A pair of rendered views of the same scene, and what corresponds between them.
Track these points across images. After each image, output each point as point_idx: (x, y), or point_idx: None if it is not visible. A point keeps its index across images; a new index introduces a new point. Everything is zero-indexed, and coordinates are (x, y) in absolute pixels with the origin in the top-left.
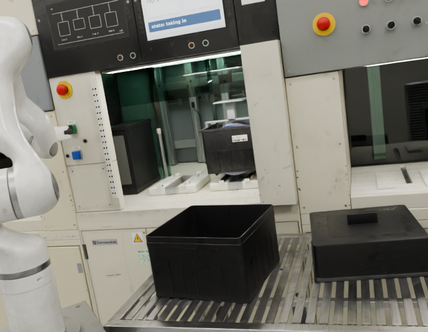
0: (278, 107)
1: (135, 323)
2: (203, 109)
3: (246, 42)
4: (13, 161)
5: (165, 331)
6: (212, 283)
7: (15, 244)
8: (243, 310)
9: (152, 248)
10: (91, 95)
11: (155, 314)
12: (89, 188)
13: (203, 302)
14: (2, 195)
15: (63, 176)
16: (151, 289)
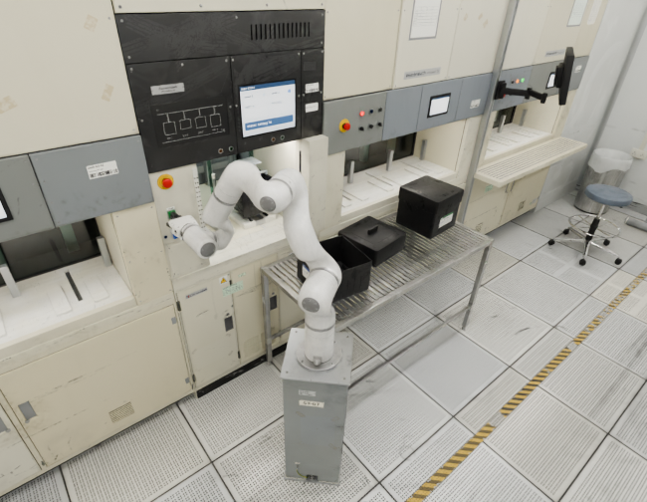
0: (323, 176)
1: (343, 321)
2: None
3: (305, 136)
4: (323, 264)
5: (358, 317)
6: (355, 286)
7: (331, 309)
8: (286, 296)
9: None
10: (191, 182)
11: (342, 313)
12: (184, 257)
13: (350, 297)
14: (336, 286)
15: (161, 254)
16: None
